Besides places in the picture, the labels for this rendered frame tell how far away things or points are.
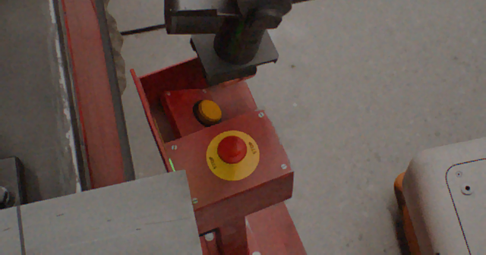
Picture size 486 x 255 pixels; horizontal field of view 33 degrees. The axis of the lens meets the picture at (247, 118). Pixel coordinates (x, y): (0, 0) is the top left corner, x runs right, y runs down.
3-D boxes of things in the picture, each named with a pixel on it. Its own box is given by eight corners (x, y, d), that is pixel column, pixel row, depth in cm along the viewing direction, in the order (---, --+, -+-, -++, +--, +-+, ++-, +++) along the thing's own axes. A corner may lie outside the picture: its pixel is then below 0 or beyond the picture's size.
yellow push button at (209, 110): (219, 127, 122) (225, 120, 121) (197, 129, 120) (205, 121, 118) (209, 105, 124) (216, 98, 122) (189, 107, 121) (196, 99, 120)
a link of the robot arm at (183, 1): (287, 15, 89) (278, -56, 92) (183, 16, 87) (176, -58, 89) (260, 54, 101) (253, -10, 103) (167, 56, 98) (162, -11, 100)
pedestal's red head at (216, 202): (293, 198, 122) (297, 155, 105) (191, 237, 120) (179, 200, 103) (243, 85, 129) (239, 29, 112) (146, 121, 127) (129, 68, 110)
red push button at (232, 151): (252, 164, 112) (251, 155, 108) (224, 174, 111) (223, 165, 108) (241, 139, 113) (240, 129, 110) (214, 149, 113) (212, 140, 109)
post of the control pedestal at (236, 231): (249, 253, 173) (241, 168, 124) (225, 263, 173) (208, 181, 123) (240, 231, 175) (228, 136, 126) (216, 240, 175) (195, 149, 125)
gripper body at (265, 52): (187, 42, 107) (196, 8, 100) (258, 25, 110) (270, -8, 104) (205, 83, 104) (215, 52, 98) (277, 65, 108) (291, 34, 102)
